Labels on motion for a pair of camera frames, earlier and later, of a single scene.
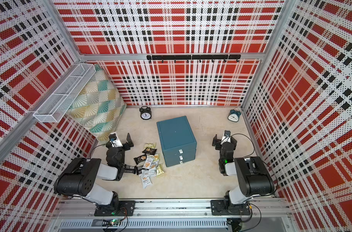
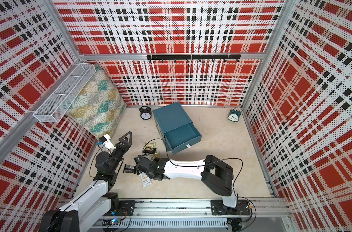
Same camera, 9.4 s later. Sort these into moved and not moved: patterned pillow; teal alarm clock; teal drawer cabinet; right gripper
Moved: teal drawer cabinet; right gripper
Not moved: patterned pillow; teal alarm clock
